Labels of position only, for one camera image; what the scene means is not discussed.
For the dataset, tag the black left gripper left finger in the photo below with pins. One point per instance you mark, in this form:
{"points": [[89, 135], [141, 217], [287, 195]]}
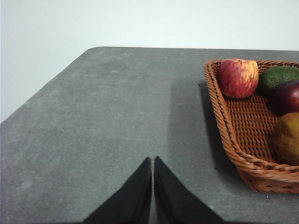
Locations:
{"points": [[130, 200]]}

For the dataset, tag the dark red plum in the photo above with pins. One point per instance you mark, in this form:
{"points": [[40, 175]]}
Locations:
{"points": [[288, 99]]}

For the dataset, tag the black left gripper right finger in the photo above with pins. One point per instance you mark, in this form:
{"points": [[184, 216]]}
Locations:
{"points": [[175, 200]]}

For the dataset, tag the brown wicker basket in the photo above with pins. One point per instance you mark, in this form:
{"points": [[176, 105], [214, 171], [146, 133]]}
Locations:
{"points": [[247, 130]]}

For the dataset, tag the brown kiwi fruit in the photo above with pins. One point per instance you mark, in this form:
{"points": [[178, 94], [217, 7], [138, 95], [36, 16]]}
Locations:
{"points": [[288, 140]]}

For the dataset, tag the green avocado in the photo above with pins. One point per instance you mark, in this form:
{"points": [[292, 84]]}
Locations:
{"points": [[278, 78]]}

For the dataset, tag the red yellow apple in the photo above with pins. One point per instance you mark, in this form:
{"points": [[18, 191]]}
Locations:
{"points": [[238, 78]]}

